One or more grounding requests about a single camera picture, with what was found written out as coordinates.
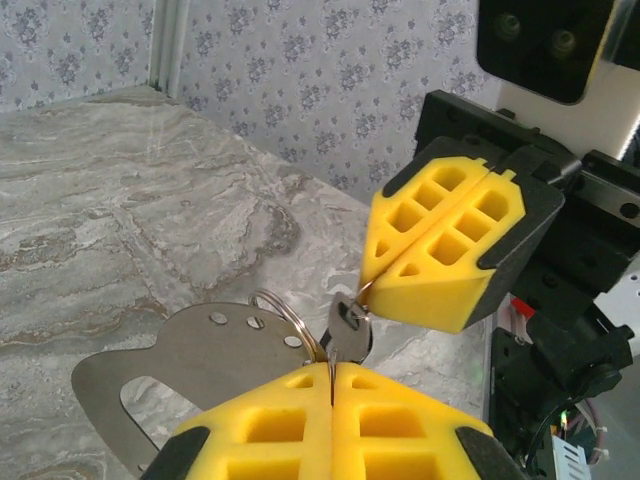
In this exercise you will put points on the aluminium frame post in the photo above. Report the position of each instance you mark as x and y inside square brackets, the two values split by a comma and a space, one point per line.
[165, 45]

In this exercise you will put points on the silver split keyring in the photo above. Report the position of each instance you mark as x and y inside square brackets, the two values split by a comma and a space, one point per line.
[295, 312]

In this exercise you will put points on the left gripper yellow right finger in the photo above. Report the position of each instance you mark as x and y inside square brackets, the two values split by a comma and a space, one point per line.
[400, 430]

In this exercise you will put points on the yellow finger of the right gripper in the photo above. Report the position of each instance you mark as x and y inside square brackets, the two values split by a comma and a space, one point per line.
[440, 295]
[395, 205]

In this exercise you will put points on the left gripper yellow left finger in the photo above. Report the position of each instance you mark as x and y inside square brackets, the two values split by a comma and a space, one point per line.
[260, 430]

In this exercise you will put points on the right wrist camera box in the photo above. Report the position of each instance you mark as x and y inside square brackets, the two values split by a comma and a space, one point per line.
[540, 45]

